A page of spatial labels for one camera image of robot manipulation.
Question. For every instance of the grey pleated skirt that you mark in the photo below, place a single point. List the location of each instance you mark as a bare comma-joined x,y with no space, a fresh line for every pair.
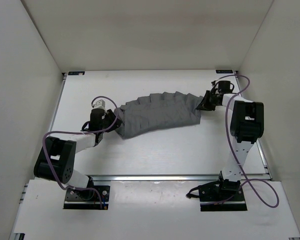
158,111

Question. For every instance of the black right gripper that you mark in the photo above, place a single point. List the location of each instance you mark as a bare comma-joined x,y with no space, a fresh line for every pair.
204,105

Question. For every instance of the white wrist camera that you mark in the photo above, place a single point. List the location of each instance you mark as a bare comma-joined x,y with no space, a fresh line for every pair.
214,82
100,104

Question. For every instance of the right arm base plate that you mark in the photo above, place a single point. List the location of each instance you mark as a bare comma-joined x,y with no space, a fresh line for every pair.
213,198

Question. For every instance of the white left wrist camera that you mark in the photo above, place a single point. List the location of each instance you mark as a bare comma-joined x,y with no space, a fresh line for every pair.
100,104

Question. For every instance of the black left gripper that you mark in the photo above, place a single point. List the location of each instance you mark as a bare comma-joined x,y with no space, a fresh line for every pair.
111,115

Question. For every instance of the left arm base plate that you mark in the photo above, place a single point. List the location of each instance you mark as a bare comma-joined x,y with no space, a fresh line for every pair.
87,199

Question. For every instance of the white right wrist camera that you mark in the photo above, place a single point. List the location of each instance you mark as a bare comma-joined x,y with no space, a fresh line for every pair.
214,82

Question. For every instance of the aluminium table edge rail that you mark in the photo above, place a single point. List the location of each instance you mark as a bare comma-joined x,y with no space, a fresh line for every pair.
156,178

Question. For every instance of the corner table label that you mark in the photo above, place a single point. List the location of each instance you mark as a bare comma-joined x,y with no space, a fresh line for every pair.
223,71
76,73

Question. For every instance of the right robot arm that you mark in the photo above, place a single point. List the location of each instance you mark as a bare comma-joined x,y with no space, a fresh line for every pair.
245,128

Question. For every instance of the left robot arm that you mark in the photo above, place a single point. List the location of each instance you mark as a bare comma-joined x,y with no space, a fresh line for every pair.
57,157

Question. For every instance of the right corner table label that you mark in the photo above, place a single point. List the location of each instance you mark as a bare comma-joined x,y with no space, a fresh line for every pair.
223,71

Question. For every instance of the left corner table label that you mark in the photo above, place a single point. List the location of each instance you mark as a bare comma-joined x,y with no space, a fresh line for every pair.
76,73

